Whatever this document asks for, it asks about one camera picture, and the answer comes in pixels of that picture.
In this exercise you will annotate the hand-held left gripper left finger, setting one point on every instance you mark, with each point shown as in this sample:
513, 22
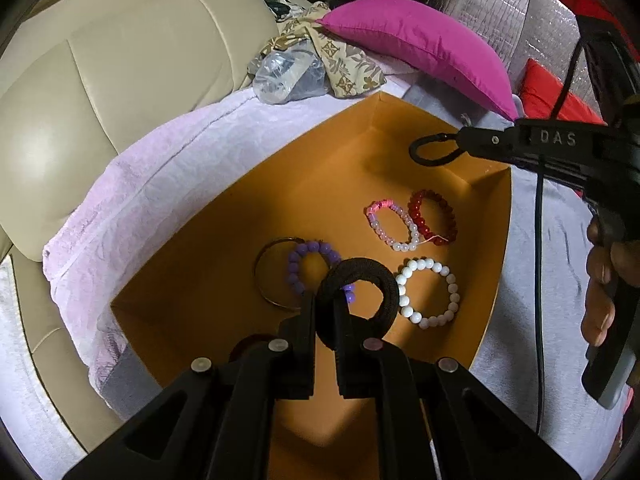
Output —
306, 340

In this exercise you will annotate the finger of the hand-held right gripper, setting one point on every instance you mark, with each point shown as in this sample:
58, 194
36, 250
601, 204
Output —
487, 142

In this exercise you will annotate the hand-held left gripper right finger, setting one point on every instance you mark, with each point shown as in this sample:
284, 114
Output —
345, 345

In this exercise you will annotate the dark fabric scrunchie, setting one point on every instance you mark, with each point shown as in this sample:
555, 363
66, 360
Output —
386, 290

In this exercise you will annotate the thin metal bangle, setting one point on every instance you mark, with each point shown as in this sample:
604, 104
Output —
256, 272

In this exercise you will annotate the orange cardboard box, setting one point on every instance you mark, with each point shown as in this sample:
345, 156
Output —
225, 240

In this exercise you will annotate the person's right hand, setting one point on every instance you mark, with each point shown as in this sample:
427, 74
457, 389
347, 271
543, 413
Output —
600, 285

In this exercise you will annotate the red pillow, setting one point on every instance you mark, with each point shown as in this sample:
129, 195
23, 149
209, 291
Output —
545, 85

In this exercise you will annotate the magenta pillow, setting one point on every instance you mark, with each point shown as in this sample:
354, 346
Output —
415, 35

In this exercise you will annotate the silver quilted cover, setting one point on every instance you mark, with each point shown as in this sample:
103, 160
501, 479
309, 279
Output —
500, 0

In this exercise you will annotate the beige leaf-patterned cloth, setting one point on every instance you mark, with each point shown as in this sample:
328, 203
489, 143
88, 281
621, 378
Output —
345, 70

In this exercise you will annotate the grey blanket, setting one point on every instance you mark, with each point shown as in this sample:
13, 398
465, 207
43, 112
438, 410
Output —
525, 310

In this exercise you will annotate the clear plastic bag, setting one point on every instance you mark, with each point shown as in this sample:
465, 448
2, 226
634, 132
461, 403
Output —
285, 77

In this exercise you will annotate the pale pink towel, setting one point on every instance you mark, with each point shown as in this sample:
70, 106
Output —
150, 185

